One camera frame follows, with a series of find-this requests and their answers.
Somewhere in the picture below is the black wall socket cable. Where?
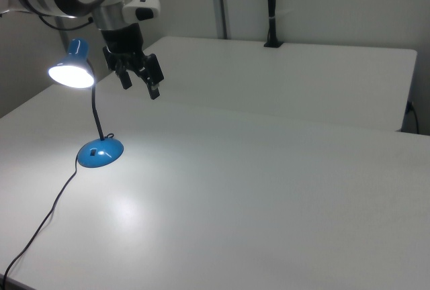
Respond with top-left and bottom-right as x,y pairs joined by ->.
406,101 -> 421,134

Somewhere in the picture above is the blue gooseneck desk lamp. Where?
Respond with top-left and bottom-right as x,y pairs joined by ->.
48,37 -> 126,171

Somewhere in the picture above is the grey metal frame post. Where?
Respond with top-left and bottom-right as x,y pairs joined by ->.
209,0 -> 233,40

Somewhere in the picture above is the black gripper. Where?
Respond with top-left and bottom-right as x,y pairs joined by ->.
97,22 -> 165,101

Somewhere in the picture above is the black lamp power cable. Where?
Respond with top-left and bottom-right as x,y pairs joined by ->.
0,132 -> 117,285

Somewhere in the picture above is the black camera stand pole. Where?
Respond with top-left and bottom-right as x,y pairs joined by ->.
263,0 -> 285,49

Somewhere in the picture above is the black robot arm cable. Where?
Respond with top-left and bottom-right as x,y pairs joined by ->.
36,13 -> 94,32

